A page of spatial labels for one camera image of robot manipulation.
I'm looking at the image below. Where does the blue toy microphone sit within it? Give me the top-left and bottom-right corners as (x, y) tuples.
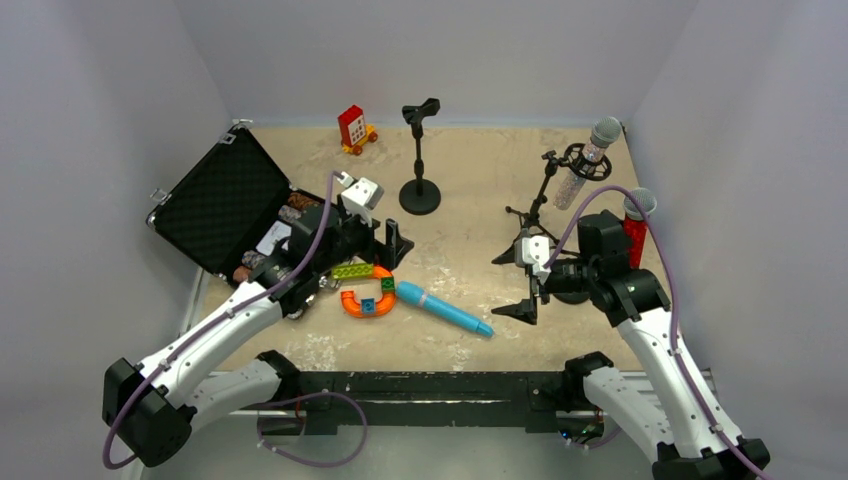
(395, 281), (494, 338)

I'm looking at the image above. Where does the red glitter microphone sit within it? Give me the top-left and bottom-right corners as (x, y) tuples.
(622, 187), (657, 269)

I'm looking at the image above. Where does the black tripod shock-mount stand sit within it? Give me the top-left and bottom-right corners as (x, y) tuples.
(504, 142), (614, 253)

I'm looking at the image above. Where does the silver glitter microphone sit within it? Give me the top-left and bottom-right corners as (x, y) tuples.
(553, 116), (622, 210)

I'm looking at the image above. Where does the black mic stand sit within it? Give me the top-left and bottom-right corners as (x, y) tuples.
(552, 290), (590, 305)
(399, 98), (441, 216)

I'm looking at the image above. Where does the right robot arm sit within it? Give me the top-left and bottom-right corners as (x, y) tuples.
(494, 210), (770, 479)

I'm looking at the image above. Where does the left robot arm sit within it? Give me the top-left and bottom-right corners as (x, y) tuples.
(102, 204), (414, 470)

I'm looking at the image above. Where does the green toy brick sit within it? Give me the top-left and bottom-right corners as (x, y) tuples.
(331, 263), (375, 281)

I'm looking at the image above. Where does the orange curved toy track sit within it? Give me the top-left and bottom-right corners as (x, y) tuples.
(340, 264), (397, 319)

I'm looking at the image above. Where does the red toy block car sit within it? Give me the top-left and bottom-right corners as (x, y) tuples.
(337, 105), (379, 156)

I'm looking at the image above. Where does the black poker chip case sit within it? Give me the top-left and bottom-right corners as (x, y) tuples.
(147, 127), (352, 300)

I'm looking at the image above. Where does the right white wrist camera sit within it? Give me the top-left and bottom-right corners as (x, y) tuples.
(513, 233), (551, 285)

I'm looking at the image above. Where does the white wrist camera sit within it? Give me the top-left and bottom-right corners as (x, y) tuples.
(337, 172), (384, 227)
(513, 233), (551, 285)

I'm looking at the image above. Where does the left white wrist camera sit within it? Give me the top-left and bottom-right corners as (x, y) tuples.
(337, 172), (384, 227)

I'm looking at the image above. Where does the black base frame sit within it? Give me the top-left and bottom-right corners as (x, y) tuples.
(256, 371), (615, 443)

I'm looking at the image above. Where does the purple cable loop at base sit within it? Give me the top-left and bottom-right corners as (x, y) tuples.
(256, 392), (370, 469)

